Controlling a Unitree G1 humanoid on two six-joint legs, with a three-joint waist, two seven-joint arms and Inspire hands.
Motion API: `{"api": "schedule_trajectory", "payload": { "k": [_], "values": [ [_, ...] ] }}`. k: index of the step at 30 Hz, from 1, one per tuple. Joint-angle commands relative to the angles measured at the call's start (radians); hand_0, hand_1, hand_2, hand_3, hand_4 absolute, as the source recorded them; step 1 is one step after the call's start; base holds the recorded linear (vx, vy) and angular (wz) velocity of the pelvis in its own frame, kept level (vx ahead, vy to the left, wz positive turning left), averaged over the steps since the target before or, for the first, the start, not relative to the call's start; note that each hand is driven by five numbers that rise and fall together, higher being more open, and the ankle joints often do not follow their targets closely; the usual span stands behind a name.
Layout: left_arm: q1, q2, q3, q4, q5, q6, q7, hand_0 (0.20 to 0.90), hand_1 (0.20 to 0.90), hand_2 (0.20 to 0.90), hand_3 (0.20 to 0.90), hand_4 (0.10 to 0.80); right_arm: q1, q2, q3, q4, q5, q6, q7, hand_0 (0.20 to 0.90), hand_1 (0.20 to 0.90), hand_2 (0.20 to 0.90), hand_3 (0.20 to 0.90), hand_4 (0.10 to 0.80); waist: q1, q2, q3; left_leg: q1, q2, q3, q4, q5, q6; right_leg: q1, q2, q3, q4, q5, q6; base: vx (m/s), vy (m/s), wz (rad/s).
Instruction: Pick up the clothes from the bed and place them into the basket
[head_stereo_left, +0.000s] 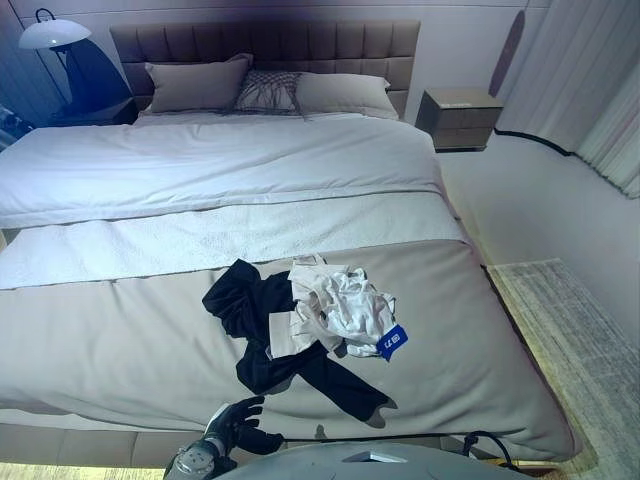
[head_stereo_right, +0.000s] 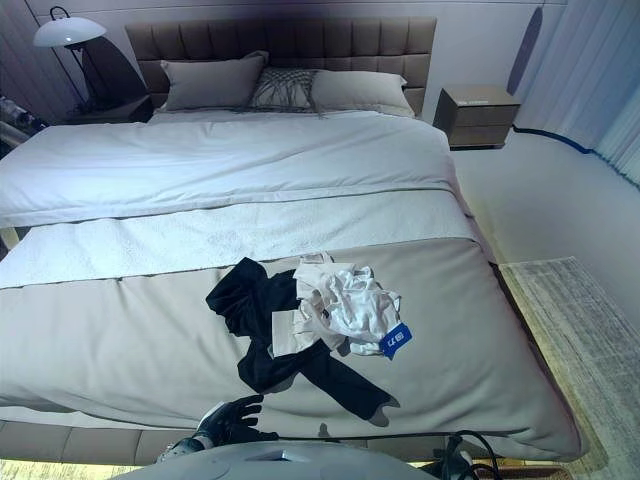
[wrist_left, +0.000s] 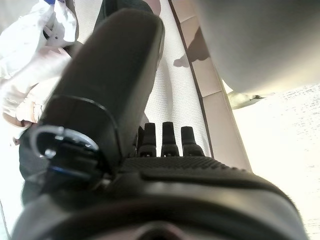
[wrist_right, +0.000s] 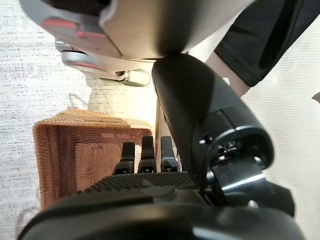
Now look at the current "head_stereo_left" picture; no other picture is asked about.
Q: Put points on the white duvet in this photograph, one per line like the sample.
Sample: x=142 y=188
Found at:
x=225 y=160

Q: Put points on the white curtain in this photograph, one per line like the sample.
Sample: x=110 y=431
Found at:
x=575 y=80

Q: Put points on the white textured blanket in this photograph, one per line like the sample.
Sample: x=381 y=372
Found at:
x=150 y=240

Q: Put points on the white shade floor lamp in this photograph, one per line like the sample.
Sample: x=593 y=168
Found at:
x=52 y=34

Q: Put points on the grey robot torso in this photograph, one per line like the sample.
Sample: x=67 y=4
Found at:
x=325 y=462

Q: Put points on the plain beige pillow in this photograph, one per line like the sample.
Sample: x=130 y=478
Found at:
x=195 y=85
x=345 y=92

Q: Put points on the fringed patterned cushion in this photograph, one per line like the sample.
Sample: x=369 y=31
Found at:
x=267 y=90

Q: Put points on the bed with grey cover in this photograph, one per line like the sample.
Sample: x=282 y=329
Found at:
x=125 y=350

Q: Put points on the black garment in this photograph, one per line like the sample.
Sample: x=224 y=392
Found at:
x=250 y=310

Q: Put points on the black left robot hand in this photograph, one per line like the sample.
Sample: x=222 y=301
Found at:
x=245 y=440

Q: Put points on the brown wooden nightstand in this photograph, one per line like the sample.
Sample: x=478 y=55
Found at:
x=457 y=117

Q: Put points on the blue paper tag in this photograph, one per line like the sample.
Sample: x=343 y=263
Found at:
x=394 y=342

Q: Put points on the brown padded headboard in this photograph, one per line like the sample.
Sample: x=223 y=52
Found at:
x=280 y=40

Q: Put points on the white garment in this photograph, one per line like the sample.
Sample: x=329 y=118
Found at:
x=357 y=310

